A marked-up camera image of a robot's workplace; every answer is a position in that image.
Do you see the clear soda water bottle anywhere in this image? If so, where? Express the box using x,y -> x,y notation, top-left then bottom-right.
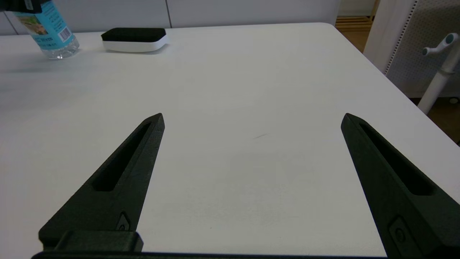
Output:
14,0 -> 80,60

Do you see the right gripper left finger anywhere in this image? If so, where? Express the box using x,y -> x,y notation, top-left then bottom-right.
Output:
38,113 -> 165,253

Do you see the white side desk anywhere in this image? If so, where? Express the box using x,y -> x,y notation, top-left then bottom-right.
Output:
417,34 -> 460,115

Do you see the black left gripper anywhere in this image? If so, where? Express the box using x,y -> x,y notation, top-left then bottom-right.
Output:
0,0 -> 51,14

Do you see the black and white eraser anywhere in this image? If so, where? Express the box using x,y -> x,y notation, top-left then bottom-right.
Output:
101,27 -> 169,53

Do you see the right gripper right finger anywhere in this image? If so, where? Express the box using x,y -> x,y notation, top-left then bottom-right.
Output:
340,113 -> 460,259

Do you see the white perforated partition panel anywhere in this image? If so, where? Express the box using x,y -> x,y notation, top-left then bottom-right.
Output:
363,0 -> 460,98

